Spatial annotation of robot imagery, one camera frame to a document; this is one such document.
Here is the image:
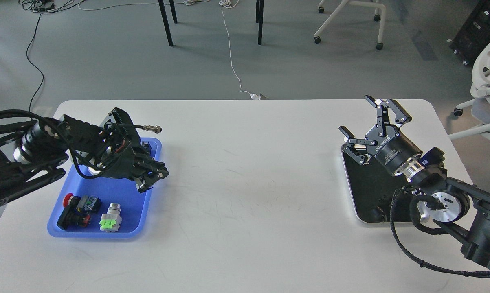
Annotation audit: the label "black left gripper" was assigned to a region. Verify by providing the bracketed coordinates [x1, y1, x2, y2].
[91, 145, 169, 193]

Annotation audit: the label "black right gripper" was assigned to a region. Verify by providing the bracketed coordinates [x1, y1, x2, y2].
[338, 95, 422, 176]

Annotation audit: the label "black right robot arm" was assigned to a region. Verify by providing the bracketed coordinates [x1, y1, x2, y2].
[339, 95, 490, 278]

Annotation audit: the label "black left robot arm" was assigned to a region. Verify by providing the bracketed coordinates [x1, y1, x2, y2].
[0, 107, 169, 207]

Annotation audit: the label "blue plastic tray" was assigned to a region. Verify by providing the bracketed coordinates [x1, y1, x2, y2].
[47, 137, 163, 238]

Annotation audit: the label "silver tray with black mat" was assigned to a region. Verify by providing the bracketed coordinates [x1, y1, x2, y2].
[342, 152, 409, 223]

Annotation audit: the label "red black emergency stop button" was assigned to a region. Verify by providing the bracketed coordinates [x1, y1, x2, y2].
[57, 193, 102, 230]

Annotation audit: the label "white chair base with casters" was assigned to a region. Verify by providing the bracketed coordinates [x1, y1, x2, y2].
[314, 0, 387, 50]

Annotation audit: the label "black equipment case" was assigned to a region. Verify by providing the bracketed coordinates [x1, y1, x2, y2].
[450, 0, 490, 66]

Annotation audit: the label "black table legs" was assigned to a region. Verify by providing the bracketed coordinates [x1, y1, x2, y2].
[158, 0, 265, 46]

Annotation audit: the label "silver green push button switch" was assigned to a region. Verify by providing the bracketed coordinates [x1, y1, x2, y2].
[99, 203, 122, 232]

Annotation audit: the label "black cable on floor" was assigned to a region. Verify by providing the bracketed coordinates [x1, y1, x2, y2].
[18, 0, 78, 112]

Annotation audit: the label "white cable on floor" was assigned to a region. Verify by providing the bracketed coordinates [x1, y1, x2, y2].
[78, 0, 253, 97]

